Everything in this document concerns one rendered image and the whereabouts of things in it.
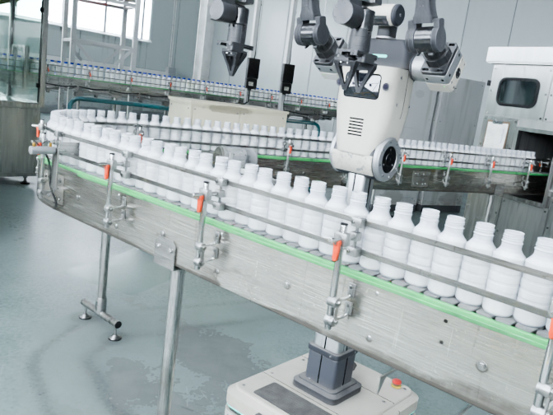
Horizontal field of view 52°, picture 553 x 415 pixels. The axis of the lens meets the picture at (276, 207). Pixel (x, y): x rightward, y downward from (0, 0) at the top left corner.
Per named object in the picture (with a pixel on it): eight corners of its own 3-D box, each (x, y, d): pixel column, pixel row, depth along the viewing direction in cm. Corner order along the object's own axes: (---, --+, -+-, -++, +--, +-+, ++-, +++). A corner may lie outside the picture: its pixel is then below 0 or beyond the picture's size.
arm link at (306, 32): (331, 34, 207) (318, 35, 210) (318, 16, 199) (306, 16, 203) (322, 55, 205) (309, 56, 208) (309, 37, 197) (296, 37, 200)
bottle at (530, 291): (508, 321, 108) (527, 237, 105) (515, 313, 113) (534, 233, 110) (542, 332, 105) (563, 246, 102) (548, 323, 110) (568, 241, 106)
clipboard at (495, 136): (481, 155, 510) (489, 118, 504) (503, 159, 491) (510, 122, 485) (478, 155, 508) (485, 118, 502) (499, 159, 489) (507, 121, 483)
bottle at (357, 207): (333, 255, 137) (344, 188, 134) (358, 258, 138) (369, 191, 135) (338, 263, 131) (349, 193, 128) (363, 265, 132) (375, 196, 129)
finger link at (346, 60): (365, 93, 148) (372, 56, 146) (350, 90, 142) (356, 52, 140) (344, 90, 152) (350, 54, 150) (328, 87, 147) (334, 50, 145)
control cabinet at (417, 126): (392, 203, 828) (415, 70, 790) (415, 212, 786) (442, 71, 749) (347, 202, 786) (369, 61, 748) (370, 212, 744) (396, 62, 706)
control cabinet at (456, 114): (435, 204, 875) (460, 78, 837) (461, 212, 833) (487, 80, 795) (396, 203, 832) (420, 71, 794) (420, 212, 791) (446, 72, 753)
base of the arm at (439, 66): (434, 44, 189) (420, 74, 186) (427, 28, 183) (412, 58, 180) (459, 45, 183) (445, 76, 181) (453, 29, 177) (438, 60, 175)
